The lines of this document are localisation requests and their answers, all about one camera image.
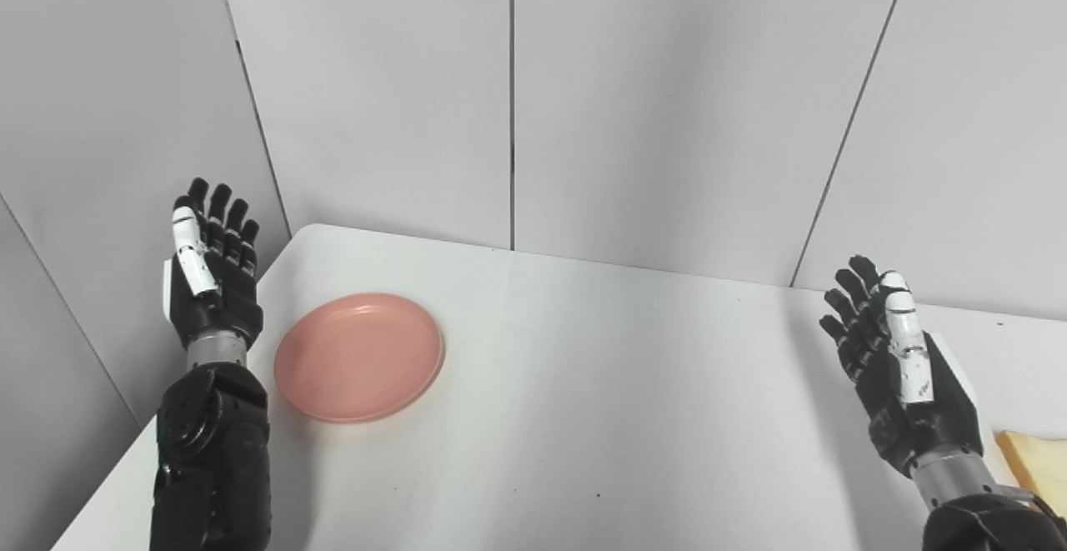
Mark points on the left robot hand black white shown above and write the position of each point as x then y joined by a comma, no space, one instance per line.
208,280

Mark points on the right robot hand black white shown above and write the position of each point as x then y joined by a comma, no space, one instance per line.
904,384

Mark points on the slice of white bread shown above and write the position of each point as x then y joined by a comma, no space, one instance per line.
1038,463

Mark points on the pink round plate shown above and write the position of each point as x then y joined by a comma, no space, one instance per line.
358,358

